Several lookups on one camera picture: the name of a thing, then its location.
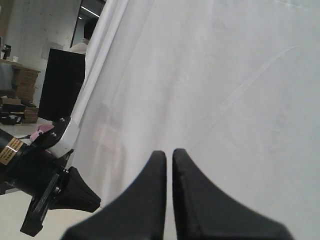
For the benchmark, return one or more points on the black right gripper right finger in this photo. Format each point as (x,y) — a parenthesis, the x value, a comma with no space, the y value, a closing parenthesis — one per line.
(202,211)

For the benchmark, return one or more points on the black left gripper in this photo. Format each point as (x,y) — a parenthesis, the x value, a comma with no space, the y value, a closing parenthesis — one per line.
(40,167)

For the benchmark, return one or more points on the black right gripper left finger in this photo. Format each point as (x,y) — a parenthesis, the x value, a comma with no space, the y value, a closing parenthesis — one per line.
(139,213)

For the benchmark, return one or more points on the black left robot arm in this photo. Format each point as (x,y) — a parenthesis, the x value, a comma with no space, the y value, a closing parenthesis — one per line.
(9,145)

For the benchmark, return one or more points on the stacked cardboard boxes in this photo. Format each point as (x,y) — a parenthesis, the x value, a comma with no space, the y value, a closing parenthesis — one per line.
(23,85)

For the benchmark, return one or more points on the white backdrop curtain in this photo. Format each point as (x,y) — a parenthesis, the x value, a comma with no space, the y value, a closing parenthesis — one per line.
(234,82)

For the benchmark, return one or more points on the black cabinet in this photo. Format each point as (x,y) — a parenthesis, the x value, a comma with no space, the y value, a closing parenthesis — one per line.
(63,80)

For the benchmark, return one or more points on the person in white shirt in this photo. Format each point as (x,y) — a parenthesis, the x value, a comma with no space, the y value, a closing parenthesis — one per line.
(88,30)

